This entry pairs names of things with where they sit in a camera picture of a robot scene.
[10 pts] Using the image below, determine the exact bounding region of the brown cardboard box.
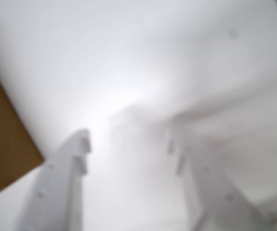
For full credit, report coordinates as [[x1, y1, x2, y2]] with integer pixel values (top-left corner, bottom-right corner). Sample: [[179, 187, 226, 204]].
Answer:
[[0, 54, 44, 200]]

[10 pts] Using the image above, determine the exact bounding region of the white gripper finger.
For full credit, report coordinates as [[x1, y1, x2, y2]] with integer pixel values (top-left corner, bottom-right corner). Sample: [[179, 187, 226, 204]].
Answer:
[[167, 136, 274, 231], [15, 128, 92, 231]]

